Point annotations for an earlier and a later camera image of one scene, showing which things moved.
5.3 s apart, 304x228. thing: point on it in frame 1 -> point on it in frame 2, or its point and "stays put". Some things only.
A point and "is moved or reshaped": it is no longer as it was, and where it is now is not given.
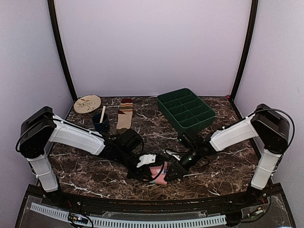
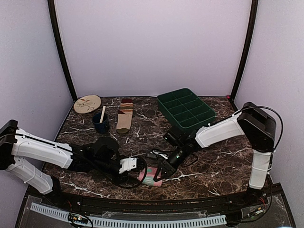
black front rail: x=52 y=201 stays put
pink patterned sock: x=155 y=170 is moved or reshaped
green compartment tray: x=185 y=112 stays put
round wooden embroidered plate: x=87 y=104 stays put
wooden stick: x=102 y=115 stays put
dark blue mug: x=104 y=126 stays put
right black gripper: x=180 y=170 -> x=169 y=169
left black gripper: x=144 y=169 -> x=122 y=180
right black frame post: x=254 y=13 stays put
